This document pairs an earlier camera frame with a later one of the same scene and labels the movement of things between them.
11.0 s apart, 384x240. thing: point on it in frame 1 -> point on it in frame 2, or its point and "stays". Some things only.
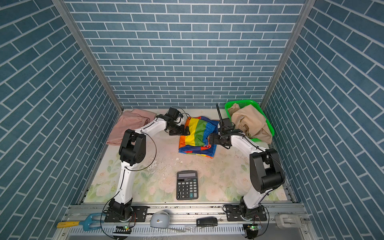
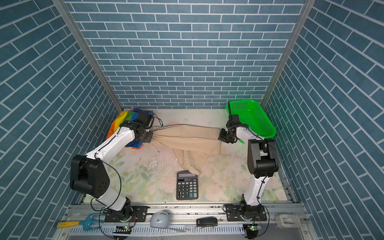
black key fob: x=207 y=221 stays
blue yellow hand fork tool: x=88 y=220 stays
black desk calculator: x=187 y=185 stays
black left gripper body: x=176 y=128 -> x=147 y=136
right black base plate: x=234 y=213 stays
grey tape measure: x=160 y=219 stays
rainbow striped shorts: x=197 y=142 -> x=125 y=116
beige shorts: x=248 y=120 -> x=192 y=144
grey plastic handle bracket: x=288 y=221 stays
